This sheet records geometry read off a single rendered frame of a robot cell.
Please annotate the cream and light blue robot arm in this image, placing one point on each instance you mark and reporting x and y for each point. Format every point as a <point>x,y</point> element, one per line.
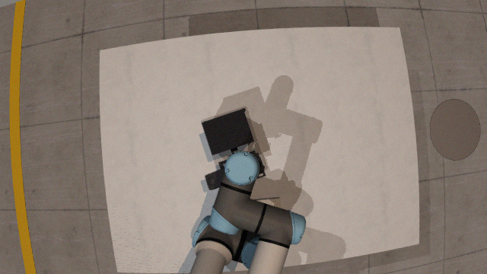
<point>256,233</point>

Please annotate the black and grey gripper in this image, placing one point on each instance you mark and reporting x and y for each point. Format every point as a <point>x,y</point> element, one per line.
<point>261,167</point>

